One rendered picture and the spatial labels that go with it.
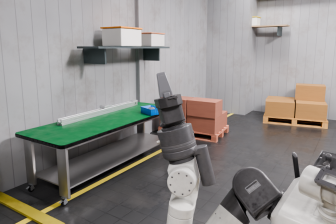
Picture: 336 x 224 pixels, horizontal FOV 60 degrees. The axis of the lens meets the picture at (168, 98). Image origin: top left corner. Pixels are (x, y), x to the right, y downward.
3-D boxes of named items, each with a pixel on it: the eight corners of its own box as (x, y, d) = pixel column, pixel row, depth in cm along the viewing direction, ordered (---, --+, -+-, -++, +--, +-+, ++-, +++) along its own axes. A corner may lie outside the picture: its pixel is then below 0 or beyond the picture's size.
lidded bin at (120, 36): (123, 46, 488) (122, 28, 483) (143, 46, 466) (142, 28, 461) (100, 46, 446) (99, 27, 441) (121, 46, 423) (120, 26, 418)
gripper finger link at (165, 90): (166, 71, 72) (172, 95, 72) (154, 74, 72) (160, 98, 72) (167, 70, 70) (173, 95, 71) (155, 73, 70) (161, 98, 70)
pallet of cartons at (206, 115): (178, 123, 664) (178, 91, 652) (231, 132, 596) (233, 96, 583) (155, 133, 590) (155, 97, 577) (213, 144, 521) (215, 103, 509)
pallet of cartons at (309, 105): (330, 120, 691) (334, 84, 677) (326, 131, 599) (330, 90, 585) (267, 113, 769) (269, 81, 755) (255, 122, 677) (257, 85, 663)
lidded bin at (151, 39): (149, 46, 545) (149, 33, 541) (165, 46, 526) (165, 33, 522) (135, 46, 510) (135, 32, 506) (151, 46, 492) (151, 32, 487)
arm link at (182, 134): (179, 93, 79) (189, 135, 79) (144, 101, 77) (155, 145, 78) (189, 91, 66) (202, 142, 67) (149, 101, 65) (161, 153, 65)
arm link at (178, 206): (179, 153, 78) (173, 200, 80) (171, 163, 70) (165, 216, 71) (203, 157, 77) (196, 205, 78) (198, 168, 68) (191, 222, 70)
